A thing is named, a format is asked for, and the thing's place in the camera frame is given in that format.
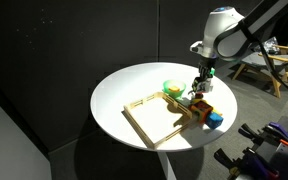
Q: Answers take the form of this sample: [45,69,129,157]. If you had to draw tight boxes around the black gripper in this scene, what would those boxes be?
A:
[191,57,216,93]

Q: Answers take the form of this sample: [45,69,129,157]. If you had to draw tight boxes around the patterned picture cube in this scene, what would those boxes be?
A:
[199,80,209,93]

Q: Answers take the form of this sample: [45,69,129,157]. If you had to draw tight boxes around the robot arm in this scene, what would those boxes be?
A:
[190,0,288,95]

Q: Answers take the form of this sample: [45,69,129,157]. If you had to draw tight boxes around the green bowl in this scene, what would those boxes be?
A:
[163,80,186,98]

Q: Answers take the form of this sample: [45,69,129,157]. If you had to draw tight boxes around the blue block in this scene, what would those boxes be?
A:
[206,112,223,129]

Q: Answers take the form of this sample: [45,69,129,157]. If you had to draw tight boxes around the wooden tray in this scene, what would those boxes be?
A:
[124,92,196,149]

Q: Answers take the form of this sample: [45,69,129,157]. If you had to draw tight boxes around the green cube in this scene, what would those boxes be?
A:
[207,67,215,78]

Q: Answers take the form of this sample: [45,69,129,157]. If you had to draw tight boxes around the yellow banana toy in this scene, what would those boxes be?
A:
[212,108,223,116]

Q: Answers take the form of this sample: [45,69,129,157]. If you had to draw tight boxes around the white round table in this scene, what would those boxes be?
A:
[90,62,237,180]

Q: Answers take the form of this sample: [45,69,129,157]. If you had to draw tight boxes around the wooden chair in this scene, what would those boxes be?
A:
[233,43,288,98]

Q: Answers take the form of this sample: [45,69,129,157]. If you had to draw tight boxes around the clamp with orange tip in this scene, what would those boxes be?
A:
[238,122,288,146]

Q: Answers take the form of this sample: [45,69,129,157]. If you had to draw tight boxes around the perforated metal plate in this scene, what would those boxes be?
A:
[252,116,288,180]

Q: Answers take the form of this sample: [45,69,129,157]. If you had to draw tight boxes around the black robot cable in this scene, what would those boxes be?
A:
[238,18,288,98]

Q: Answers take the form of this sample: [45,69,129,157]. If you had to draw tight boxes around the purple handled clamp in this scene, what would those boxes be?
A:
[214,148,280,180]

